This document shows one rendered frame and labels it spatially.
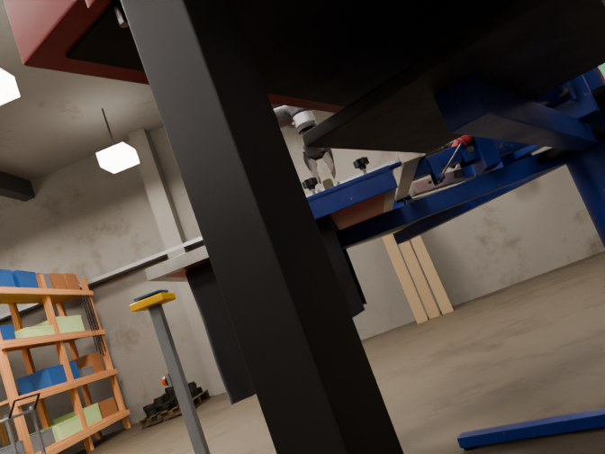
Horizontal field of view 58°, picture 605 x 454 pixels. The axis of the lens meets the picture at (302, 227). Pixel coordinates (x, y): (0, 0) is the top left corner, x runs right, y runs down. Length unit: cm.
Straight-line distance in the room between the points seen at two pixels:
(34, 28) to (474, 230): 864
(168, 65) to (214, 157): 7
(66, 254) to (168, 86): 991
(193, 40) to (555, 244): 906
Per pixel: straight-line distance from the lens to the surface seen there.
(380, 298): 883
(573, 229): 943
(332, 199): 156
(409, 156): 154
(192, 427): 211
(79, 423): 829
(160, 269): 168
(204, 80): 33
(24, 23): 61
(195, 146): 34
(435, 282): 824
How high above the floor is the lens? 70
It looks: 9 degrees up
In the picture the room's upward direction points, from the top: 21 degrees counter-clockwise
